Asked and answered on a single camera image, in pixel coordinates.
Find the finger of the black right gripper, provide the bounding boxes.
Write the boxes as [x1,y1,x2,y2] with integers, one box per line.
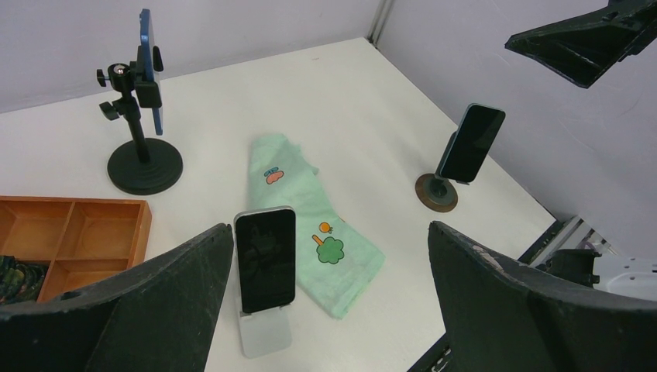
[504,0,656,88]

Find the brown round base stand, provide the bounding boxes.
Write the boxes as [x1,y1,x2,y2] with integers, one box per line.
[414,174,458,213]

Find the orange compartment tray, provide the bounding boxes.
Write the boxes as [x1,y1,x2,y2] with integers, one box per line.
[1,196,152,302]

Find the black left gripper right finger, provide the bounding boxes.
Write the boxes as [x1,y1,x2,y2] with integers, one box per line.
[428,221,656,371]

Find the rolled dark floral tie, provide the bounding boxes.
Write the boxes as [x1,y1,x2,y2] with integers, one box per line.
[1,256,48,305]

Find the blue smartphone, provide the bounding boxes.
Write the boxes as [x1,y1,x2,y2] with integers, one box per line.
[139,9,163,136]

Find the green cartoon towel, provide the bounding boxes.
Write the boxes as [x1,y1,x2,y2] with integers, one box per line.
[247,134,385,319]

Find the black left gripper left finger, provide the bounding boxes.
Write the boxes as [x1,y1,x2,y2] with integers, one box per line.
[1,223,234,371]

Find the black clamp phone stand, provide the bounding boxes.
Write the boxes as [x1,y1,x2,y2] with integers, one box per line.
[96,46,184,195]

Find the black smartphone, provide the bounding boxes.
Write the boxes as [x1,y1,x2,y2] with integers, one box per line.
[234,205,296,314]

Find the white folding phone stand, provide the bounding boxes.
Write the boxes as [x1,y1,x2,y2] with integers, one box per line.
[238,306,292,359]

